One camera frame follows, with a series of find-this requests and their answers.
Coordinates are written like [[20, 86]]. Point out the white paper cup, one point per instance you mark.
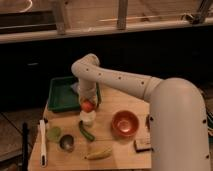
[[88, 118]]

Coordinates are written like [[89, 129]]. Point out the brown sponge block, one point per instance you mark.
[[141, 146]]

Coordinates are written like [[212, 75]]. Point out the yellow corn cob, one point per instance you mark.
[[99, 154]]

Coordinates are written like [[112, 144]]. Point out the black pole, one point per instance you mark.
[[25, 147]]

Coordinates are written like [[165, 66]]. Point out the small metal cup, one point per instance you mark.
[[66, 143]]

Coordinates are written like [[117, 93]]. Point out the green plastic tray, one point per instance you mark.
[[62, 97]]

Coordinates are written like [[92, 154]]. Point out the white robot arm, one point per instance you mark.
[[177, 113]]

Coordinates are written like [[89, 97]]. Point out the orange bowl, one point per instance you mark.
[[124, 124]]

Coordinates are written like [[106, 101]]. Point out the green cucumber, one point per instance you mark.
[[90, 137]]

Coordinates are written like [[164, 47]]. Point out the red apple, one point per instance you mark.
[[87, 106]]

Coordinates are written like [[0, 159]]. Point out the light green round lid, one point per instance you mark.
[[53, 134]]

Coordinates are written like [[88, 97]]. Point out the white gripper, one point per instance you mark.
[[87, 90]]

